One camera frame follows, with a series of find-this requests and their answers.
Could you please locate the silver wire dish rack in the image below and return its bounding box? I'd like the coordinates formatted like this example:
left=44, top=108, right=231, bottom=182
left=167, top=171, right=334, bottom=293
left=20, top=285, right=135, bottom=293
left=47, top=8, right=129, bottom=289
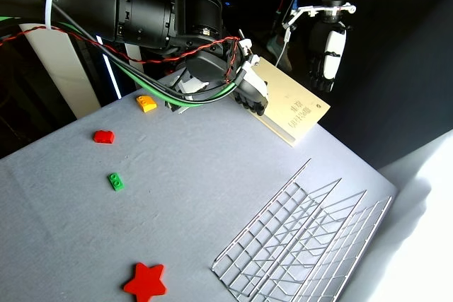
left=211, top=158, right=394, bottom=302

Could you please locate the white hanging cable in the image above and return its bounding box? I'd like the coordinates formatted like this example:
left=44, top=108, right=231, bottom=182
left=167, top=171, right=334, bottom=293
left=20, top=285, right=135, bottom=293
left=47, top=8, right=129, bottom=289
left=274, top=28, right=293, bottom=69

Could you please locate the grey tablecloth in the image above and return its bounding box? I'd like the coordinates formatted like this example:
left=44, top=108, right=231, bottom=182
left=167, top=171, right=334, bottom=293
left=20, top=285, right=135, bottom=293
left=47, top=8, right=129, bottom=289
left=0, top=68, right=399, bottom=302

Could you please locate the green toy brick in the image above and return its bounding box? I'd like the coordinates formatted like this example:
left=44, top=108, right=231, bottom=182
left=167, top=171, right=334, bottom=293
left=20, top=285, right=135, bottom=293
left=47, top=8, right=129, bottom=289
left=107, top=172, right=125, bottom=192

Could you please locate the beige book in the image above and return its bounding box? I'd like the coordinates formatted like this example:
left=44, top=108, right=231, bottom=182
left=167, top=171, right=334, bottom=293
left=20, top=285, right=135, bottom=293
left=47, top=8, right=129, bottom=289
left=231, top=56, right=332, bottom=148

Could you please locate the red toy brick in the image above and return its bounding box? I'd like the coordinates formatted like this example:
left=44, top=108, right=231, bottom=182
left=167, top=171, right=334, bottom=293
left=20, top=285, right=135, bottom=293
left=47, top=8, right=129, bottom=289
left=93, top=129, right=116, bottom=145

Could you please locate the white column with black strips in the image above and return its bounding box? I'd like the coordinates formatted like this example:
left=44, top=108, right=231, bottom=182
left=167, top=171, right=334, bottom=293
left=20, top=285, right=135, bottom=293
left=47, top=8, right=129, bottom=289
left=17, top=0, right=144, bottom=119

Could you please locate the orange toy brick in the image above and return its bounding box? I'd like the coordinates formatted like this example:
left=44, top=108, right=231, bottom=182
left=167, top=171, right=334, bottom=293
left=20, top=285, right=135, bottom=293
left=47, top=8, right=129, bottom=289
left=136, top=95, right=159, bottom=114

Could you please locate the red star block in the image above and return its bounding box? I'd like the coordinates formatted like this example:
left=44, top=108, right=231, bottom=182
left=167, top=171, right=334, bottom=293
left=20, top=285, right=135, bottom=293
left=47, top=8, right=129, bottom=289
left=122, top=262, right=168, bottom=302

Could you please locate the black cable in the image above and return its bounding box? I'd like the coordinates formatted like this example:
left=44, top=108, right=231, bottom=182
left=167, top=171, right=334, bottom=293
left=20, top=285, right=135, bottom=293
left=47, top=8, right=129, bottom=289
left=0, top=0, right=248, bottom=105

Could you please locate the red twisted cable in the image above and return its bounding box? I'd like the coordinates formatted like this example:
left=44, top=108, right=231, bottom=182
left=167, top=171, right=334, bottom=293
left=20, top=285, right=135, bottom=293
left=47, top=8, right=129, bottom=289
left=0, top=27, right=243, bottom=83

